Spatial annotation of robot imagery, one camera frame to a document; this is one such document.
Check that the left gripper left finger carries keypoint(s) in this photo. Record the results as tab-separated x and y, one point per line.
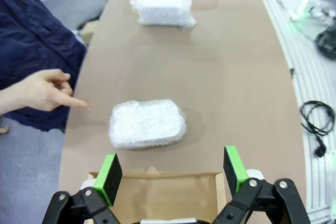
110	179

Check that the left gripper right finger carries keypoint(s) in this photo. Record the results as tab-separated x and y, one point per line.
233	171

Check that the bubble-wrapped clock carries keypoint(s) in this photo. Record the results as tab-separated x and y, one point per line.
147	124
162	11

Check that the person's left hand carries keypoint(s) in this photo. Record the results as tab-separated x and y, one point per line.
44	93

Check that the open brown cardboard box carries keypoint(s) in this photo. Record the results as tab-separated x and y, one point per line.
162	195

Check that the black power plug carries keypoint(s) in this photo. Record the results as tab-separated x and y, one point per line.
320	149

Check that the person in purple jacket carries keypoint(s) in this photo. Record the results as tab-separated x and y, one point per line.
31	37

